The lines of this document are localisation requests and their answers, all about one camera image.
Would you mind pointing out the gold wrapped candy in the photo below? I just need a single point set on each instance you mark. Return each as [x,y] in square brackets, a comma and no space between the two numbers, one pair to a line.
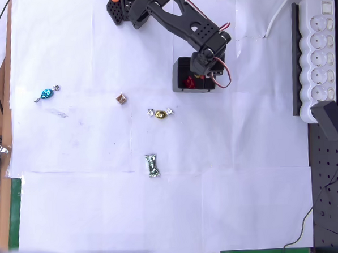
[160,114]

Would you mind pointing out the blue wrapped candy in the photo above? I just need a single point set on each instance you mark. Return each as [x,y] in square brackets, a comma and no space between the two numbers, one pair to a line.
[46,93]

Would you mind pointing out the dark shelf ledge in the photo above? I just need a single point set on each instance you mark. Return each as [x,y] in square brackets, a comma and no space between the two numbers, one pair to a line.
[295,69]

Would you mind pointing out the black power adapter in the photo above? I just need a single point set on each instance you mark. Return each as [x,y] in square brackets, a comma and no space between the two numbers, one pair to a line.
[330,121]

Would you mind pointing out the green foil snack packet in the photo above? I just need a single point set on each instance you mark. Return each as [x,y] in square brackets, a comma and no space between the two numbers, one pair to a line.
[152,165]

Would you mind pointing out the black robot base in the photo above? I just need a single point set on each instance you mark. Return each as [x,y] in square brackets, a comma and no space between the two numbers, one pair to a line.
[116,13]

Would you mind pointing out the white power strip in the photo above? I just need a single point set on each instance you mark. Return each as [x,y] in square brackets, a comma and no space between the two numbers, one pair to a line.
[318,53]

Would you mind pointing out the brown caramel cube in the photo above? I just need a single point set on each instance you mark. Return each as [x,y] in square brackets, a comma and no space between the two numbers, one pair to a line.
[121,99]

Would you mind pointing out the white paper table cover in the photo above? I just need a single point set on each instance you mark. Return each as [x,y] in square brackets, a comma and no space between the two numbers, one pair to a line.
[190,202]

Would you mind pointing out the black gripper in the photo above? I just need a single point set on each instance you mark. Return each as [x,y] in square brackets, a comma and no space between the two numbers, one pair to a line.
[203,72]

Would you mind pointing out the black pegboard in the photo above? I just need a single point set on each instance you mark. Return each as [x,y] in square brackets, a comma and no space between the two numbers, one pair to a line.
[330,180]

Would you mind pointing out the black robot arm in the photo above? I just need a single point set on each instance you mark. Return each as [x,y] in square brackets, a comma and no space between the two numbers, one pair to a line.
[180,21]

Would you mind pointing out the black box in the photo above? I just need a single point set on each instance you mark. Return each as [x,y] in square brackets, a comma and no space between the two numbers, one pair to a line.
[175,75]

